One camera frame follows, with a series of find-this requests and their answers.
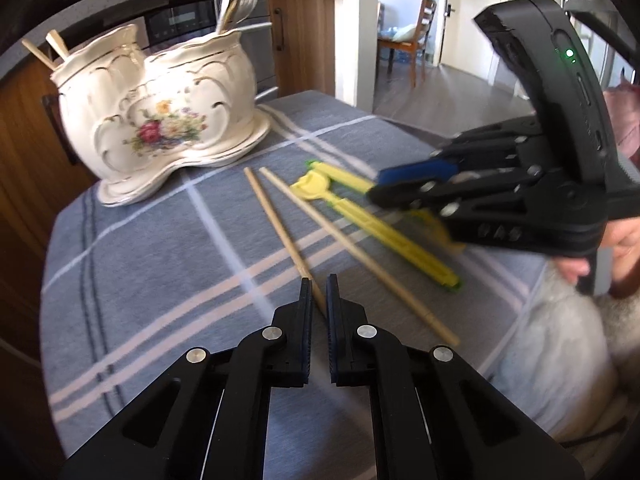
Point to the white cushion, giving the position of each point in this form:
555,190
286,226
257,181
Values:
402,33

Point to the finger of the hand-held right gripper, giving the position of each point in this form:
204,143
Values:
405,195
415,172

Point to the stainless steel oven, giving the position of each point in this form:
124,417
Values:
175,22

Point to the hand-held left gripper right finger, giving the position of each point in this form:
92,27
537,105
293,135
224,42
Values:
332,332

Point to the floral ceramic utensil holder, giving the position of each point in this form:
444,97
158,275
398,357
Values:
165,110

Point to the person's right hand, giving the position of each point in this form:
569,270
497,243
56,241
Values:
622,237

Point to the silver fork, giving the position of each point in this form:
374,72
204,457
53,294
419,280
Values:
247,5

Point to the white fuzzy garment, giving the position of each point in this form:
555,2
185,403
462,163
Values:
555,345

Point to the white door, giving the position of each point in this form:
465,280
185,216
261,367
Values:
475,15

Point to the wooden lower cabinet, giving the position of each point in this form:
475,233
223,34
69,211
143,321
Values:
30,160

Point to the blue-grey plaid tablecloth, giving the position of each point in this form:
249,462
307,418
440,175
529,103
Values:
150,270

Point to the wooden cabinet door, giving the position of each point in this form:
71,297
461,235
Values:
305,45

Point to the wooden dining chair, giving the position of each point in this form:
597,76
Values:
407,55

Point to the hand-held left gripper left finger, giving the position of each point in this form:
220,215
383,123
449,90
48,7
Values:
306,350

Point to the pink garment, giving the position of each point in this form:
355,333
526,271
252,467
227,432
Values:
625,125

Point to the wooden chopstick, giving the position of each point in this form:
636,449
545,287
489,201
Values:
280,230
40,54
59,45
350,255

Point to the yellow training chopsticks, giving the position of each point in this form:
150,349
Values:
400,245

